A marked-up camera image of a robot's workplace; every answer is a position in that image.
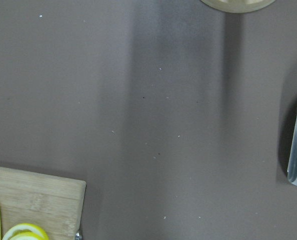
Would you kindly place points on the bamboo cutting board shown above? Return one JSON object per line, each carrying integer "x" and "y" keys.
{"x": 51, "y": 202}

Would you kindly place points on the wooden mug tree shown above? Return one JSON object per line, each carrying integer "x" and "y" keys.
{"x": 238, "y": 6}

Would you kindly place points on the lemon slice stack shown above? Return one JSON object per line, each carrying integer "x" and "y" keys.
{"x": 26, "y": 231}

